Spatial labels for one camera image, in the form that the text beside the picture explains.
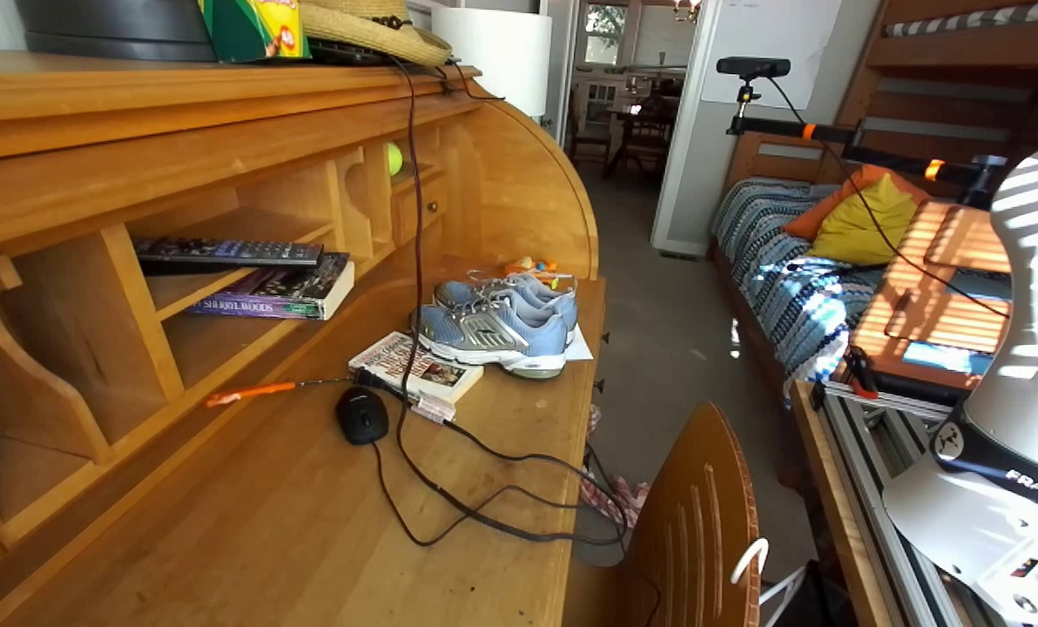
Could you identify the woven straw hat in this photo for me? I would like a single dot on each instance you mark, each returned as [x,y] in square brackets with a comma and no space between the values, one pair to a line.
[374,27]

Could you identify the yellow green crayon box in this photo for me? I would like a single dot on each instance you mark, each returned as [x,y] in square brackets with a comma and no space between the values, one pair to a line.
[255,28]

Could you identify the black computer mouse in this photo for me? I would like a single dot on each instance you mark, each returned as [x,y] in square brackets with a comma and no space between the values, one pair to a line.
[360,416]

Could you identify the yellow tennis ball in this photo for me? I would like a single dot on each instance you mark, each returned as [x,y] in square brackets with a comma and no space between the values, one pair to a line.
[393,157]

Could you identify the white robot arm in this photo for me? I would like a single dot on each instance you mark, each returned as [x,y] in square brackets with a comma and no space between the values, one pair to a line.
[973,500]

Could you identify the black camera on tripod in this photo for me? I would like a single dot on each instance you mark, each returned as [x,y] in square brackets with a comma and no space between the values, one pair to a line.
[750,70]

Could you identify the blue grey sneaker rear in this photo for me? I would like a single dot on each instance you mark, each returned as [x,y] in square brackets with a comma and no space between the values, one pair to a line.
[523,294]

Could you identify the striped bed mattress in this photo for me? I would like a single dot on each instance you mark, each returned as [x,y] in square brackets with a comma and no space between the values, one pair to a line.
[802,306]

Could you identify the yellow orange pillow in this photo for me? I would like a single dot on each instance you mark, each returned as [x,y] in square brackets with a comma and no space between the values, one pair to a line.
[863,221]

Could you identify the blue grey sneaker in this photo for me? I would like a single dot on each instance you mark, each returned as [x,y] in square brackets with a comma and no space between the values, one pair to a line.
[523,294]
[482,336]

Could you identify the wooden bunk bed frame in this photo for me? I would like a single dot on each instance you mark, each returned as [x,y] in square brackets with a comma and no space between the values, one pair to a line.
[946,96]

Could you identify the small booklet on desk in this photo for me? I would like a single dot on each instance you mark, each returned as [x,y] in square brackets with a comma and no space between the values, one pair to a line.
[402,365]

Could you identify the wooden chair back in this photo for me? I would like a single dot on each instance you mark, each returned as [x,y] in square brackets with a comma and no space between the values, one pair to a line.
[687,560]

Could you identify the black round container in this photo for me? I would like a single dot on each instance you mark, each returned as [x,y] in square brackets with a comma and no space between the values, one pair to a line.
[115,28]

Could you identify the black remote control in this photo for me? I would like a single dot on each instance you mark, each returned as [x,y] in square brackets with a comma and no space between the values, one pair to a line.
[186,255]

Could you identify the white paper under shoes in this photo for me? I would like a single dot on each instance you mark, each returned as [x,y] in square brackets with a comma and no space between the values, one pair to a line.
[556,350]

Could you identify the orange pen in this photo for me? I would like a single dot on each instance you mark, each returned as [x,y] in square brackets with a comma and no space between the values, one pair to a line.
[223,399]

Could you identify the stacked books in cubby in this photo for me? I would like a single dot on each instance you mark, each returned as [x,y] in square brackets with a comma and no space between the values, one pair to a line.
[288,294]

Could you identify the wooden roll-top desk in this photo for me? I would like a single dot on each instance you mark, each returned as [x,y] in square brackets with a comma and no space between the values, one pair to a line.
[131,502]

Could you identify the blue grey sneaker front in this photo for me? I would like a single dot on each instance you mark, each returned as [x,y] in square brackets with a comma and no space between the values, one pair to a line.
[482,336]

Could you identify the white cylindrical lamp shade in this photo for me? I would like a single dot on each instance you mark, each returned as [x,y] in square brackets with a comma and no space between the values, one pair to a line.
[511,50]

